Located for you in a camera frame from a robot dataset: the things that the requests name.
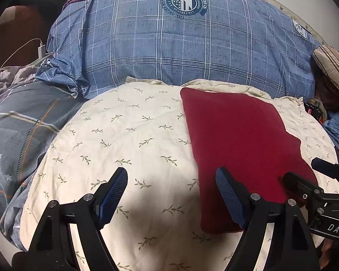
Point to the striped beige pillow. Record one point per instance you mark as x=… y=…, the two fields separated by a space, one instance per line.
x=334 y=65

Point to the beige-grey crumpled cloth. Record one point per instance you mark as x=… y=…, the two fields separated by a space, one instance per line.
x=5 y=80

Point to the white charger plug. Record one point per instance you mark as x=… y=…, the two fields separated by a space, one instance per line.
x=42 y=49

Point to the cream leaf-print duvet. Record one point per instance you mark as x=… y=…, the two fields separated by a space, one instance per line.
x=124 y=135

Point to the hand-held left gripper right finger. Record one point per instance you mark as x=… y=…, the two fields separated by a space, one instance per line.
x=228 y=194

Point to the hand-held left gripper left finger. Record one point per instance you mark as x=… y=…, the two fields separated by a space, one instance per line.
x=113 y=197

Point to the brown wooden furniture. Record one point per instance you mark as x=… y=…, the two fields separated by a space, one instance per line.
x=19 y=34

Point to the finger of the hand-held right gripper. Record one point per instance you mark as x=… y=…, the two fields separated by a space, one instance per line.
x=299 y=185
x=329 y=167

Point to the black cloth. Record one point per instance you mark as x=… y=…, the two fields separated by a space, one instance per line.
x=42 y=0

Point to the grey star-print bedding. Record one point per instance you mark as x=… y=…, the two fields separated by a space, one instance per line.
x=19 y=129

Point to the dark red garment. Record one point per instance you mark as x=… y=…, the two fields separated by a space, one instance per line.
x=237 y=135

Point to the blue plaid pillow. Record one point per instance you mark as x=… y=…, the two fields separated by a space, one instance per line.
x=186 y=48

